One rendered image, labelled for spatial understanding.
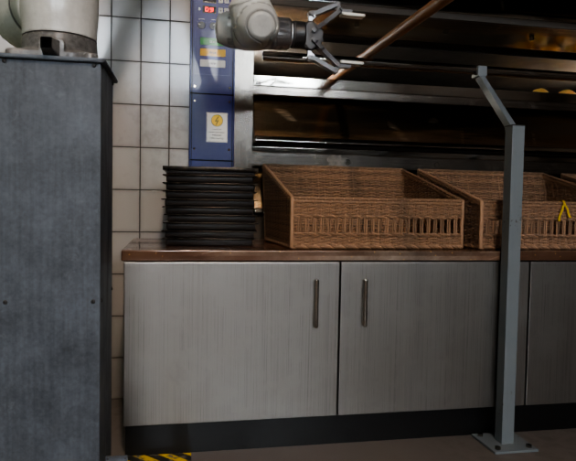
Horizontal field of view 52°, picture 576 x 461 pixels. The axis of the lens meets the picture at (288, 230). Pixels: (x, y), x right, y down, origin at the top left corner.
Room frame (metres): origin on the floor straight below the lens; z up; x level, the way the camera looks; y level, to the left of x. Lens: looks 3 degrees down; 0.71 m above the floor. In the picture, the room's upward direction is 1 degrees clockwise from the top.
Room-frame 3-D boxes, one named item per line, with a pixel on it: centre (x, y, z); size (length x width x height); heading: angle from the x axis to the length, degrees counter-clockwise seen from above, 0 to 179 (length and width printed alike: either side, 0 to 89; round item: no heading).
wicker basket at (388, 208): (1.99, -0.22, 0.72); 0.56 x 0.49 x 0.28; 103
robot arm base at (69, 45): (1.29, 0.50, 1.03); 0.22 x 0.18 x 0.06; 10
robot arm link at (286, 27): (1.70, 0.03, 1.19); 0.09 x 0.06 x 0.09; 12
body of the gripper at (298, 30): (1.71, -0.04, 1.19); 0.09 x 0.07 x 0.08; 102
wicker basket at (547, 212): (2.11, -0.81, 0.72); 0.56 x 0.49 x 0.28; 103
